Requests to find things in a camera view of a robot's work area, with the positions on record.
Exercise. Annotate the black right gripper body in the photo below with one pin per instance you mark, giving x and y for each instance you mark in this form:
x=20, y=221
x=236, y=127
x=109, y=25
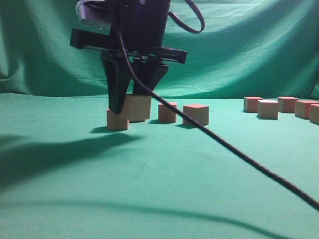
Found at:
x=138, y=25

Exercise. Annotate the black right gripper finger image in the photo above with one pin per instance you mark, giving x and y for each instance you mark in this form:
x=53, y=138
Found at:
x=149, y=73
x=118, y=76

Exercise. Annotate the green cloth backdrop and cover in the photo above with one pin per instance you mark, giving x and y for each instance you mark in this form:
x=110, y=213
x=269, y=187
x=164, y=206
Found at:
x=64, y=175

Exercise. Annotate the edge pink cube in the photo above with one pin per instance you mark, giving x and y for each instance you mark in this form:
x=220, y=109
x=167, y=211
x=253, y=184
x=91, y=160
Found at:
x=198, y=112

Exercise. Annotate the column pink cube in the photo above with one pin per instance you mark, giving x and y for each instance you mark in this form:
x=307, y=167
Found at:
x=115, y=121
x=251, y=104
x=302, y=108
x=268, y=109
x=287, y=104
x=136, y=120
x=314, y=113

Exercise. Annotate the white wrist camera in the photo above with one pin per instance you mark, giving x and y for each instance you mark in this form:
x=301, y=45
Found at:
x=95, y=13

